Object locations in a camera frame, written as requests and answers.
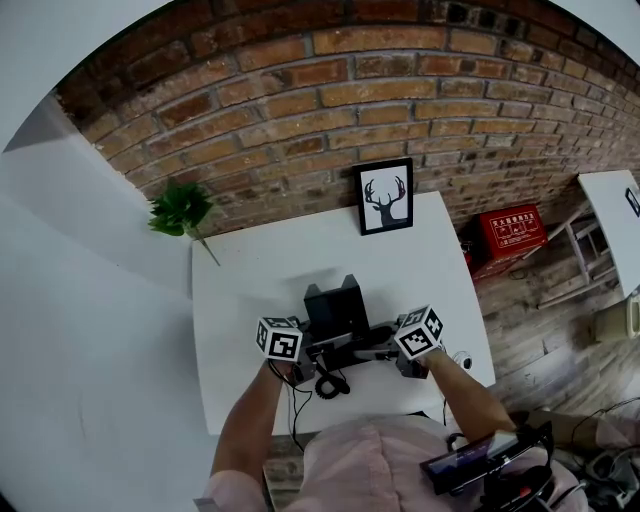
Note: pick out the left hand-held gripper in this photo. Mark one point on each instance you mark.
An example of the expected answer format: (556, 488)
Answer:
(280, 342)

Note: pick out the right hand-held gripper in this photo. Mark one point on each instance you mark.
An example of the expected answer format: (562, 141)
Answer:
(417, 335)

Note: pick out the black telephone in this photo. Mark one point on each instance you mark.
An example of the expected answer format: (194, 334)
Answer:
(336, 310)

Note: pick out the person's left forearm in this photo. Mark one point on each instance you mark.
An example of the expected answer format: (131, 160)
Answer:
(245, 425)

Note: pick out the person's right forearm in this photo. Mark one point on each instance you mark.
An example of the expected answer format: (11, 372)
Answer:
(467, 395)

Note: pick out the person's pink shirt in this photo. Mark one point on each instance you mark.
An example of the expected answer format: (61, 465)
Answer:
(360, 470)

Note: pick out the black framed deer picture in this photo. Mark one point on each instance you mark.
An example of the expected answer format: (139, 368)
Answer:
(385, 197)

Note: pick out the black chest-mounted screen device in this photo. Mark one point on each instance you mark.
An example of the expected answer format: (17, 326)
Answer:
(475, 460)

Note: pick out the red box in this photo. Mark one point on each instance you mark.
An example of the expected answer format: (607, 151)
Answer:
(510, 232)

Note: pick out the green artificial plant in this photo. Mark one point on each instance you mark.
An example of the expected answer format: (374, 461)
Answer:
(175, 210)

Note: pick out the beige bin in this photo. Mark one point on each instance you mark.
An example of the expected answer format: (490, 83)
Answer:
(617, 317)

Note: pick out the white side table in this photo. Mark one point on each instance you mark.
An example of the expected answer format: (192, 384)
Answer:
(607, 220)

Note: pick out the small black picture frame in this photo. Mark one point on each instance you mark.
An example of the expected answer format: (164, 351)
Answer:
(633, 201)

